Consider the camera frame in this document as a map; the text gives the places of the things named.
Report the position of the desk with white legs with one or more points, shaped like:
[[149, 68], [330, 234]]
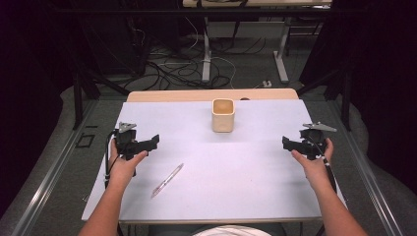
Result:
[[206, 49]]

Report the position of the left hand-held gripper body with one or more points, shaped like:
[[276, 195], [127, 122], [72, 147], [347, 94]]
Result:
[[128, 144]]

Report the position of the white table mat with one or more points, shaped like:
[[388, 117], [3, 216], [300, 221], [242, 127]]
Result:
[[213, 183]]

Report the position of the beige square pen holder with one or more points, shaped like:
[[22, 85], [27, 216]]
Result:
[[223, 119]]

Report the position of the person's right hand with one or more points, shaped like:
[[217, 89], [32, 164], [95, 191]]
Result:
[[316, 170]]

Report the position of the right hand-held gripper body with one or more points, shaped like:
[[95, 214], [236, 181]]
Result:
[[313, 144]]

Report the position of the person's left hand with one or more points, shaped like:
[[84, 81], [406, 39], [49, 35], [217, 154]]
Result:
[[123, 170]]

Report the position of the clear ballpoint pen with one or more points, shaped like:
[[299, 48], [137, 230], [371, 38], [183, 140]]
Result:
[[167, 181]]

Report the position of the black metal stand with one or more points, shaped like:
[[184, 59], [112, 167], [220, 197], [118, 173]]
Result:
[[78, 98], [344, 95]]

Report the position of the white plug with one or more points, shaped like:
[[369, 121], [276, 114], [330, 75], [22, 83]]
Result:
[[267, 84]]

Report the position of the person's white shirt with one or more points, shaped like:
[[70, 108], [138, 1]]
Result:
[[232, 231]]

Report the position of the aluminium rail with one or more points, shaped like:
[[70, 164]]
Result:
[[49, 177], [367, 170]]

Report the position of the black horizontal bar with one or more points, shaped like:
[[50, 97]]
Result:
[[164, 11]]

